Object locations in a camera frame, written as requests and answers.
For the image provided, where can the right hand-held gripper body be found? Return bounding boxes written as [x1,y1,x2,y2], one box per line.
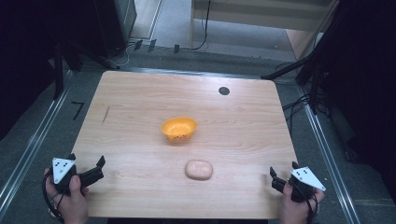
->
[276,165,327,203]

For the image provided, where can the white floor cable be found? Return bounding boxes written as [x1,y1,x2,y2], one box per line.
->
[113,42,134,68]

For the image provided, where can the person's right hand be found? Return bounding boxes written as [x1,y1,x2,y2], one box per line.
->
[278,188,326,224]

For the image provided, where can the black floor cables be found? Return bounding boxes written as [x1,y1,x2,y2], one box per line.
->
[280,92,312,132]

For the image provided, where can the dark cabinet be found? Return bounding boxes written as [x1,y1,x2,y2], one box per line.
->
[92,0,138,60]

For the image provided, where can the metal floor rail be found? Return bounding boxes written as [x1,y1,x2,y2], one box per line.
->
[0,69,75,213]
[297,85,362,224]

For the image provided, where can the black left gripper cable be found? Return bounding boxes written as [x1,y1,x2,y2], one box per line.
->
[41,169,65,224]

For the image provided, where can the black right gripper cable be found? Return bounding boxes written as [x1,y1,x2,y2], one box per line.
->
[302,189,319,224]

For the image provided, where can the orange plastic bowl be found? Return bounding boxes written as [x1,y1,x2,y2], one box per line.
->
[160,116,198,143]

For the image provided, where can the pale pink bread roll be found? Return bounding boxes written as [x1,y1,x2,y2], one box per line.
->
[184,159,215,181]

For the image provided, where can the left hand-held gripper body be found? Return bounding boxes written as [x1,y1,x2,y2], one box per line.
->
[50,157,100,196]

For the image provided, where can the black hanging cable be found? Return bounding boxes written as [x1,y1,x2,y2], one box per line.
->
[190,0,212,51]

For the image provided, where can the person's left hand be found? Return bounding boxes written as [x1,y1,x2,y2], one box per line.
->
[44,167,90,224]

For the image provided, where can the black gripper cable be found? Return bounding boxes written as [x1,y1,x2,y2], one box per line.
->
[302,189,319,224]
[41,169,65,224]

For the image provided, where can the black metal stand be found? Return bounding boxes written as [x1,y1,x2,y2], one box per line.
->
[51,41,84,101]
[261,46,328,116]

